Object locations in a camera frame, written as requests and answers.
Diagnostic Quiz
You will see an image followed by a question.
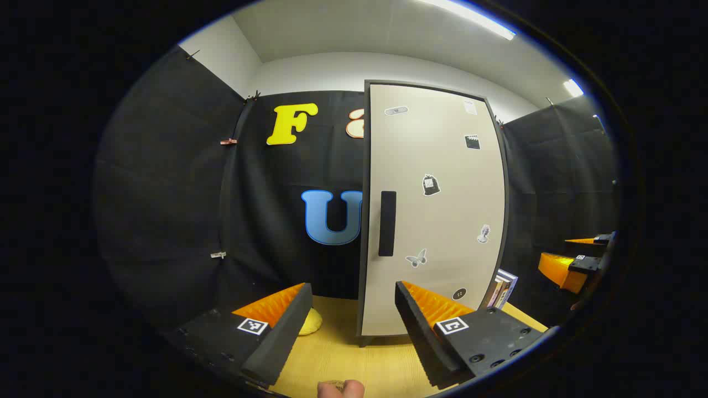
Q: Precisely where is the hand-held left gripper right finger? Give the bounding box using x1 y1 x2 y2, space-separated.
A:
394 280 549 390

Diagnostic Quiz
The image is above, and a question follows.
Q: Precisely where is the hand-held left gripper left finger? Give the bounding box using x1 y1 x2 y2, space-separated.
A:
163 283 314 387

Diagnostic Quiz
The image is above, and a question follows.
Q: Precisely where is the grey cabinet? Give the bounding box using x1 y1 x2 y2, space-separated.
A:
357 79 511 348

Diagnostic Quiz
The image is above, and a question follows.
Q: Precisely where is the yellow rounded object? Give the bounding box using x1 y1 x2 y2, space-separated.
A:
298 308 323 337

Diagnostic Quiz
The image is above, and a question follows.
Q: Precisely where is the black backdrop cloth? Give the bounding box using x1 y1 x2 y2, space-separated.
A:
93 44 619 332

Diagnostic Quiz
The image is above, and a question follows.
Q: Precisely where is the long ceiling light strip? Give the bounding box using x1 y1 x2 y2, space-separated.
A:
418 0 516 40

